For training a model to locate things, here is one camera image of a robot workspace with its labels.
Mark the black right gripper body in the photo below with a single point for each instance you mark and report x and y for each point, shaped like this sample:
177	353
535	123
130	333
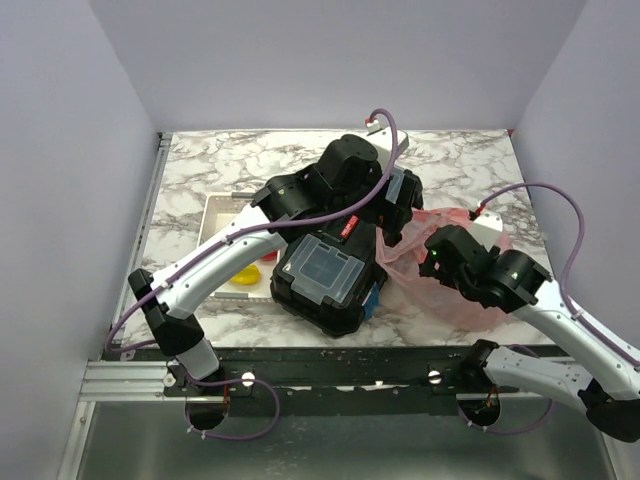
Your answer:
448	278

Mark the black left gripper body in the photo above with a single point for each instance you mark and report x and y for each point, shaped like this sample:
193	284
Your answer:
381	210

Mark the red fake apple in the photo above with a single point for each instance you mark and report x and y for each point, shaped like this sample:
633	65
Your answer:
270	256

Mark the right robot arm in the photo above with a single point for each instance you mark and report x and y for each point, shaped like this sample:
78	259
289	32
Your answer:
603	383

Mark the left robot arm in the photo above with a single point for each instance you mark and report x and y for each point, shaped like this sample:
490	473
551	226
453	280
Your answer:
323	220

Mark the yellow fake fruit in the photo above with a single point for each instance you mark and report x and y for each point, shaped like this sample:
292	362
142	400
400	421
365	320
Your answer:
248	276

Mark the blue foil wrapper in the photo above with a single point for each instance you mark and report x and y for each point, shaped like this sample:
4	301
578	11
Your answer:
371	302

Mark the black plastic toolbox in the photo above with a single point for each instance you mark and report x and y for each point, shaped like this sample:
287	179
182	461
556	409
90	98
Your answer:
324	275

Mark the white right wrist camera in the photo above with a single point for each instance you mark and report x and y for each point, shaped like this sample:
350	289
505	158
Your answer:
486	229

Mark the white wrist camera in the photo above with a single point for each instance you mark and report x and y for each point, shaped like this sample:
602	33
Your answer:
380	138
486	229

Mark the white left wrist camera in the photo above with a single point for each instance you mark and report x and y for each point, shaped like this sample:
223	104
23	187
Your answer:
380	138

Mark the black mounting base plate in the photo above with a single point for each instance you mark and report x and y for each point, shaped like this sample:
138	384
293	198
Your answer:
346	381

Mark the aluminium frame rail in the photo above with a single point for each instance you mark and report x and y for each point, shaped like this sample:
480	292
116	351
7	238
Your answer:
120	378

